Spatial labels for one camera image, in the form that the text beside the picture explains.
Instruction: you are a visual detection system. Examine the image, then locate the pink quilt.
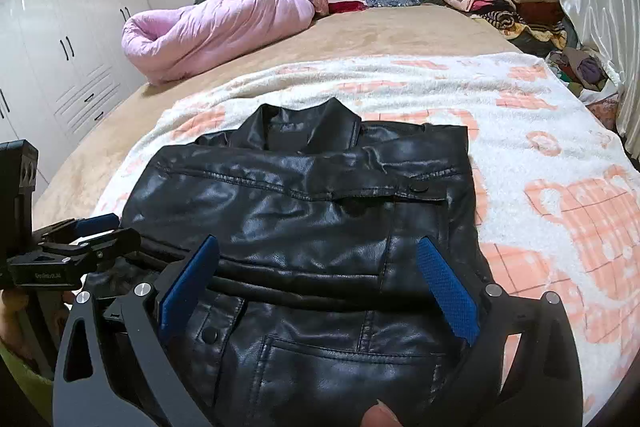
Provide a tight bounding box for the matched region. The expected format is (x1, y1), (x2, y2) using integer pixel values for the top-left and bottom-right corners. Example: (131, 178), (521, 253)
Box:
(121, 0), (317, 86)

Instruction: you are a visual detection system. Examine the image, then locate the red cloth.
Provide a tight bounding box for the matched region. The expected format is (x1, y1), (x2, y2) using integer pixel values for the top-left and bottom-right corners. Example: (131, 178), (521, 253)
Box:
(327, 0), (368, 14)

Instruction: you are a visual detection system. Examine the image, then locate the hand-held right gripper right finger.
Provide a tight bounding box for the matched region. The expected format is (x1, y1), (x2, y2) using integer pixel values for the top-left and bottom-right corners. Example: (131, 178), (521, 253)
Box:
(415, 237), (586, 427)

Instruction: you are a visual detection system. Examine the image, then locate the pink floral cloth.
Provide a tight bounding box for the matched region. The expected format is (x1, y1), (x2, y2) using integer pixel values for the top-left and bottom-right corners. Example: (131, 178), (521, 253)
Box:
(590, 99), (621, 132)

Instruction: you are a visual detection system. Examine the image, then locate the small heap of purple clothes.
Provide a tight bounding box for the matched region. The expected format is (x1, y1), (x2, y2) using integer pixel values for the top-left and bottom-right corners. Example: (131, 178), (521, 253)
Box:
(547, 47), (608, 98)

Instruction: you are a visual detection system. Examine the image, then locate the beige bed sheet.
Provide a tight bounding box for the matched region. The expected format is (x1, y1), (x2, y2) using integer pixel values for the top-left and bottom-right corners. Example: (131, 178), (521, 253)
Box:
(32, 3), (526, 233)

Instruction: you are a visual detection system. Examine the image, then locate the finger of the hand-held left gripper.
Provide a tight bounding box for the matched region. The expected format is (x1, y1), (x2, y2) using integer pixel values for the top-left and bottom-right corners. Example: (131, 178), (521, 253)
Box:
(40, 228), (142, 269)
(32, 213), (121, 244)

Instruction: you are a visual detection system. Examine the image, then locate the black leather jacket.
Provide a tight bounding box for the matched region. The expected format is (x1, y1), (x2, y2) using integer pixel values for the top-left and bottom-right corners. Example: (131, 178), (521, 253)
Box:
(82, 99), (496, 427)

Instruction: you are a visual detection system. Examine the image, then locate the white wardrobe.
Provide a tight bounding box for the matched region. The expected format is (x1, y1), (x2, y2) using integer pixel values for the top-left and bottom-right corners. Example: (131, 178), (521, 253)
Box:
(0, 0), (151, 188)

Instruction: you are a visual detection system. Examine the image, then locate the person's right hand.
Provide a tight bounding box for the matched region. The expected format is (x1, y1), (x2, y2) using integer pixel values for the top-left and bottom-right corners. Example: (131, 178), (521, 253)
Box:
(362, 399), (403, 427)

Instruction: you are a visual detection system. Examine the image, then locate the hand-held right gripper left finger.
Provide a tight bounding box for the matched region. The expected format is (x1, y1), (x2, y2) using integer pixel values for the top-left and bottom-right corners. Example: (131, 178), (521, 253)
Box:
(52, 234), (221, 427)

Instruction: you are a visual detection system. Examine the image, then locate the white satin curtain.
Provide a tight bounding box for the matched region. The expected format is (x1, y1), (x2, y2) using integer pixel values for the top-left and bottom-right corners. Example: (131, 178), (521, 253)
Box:
(550, 0), (640, 142)

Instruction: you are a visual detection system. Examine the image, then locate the person's left hand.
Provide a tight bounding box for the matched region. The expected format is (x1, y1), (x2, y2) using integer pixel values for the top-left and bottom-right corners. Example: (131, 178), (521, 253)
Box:
(0, 289), (31, 358)

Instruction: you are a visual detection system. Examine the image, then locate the white orange bear printed blanket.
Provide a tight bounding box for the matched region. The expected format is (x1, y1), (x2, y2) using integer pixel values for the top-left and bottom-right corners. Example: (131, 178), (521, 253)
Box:
(92, 52), (640, 423)

